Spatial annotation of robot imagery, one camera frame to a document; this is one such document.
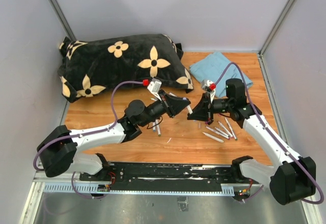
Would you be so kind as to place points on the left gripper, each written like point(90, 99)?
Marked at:
point(177, 102)

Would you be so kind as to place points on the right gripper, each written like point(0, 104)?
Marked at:
point(201, 111)

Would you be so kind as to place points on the purple cap marker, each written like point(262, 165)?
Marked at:
point(217, 132)

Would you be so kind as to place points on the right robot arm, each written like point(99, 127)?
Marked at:
point(291, 177)

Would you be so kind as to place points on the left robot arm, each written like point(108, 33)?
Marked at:
point(63, 150)

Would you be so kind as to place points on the light blue folded cloth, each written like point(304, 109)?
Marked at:
point(211, 68)

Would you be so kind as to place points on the black floral pillow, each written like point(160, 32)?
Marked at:
point(91, 67)

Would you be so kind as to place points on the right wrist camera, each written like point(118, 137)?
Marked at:
point(209, 86)

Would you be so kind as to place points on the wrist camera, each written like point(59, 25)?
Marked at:
point(209, 86)
point(154, 87)

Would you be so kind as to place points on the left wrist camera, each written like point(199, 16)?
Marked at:
point(154, 87)

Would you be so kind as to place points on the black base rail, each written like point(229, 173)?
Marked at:
point(166, 177)

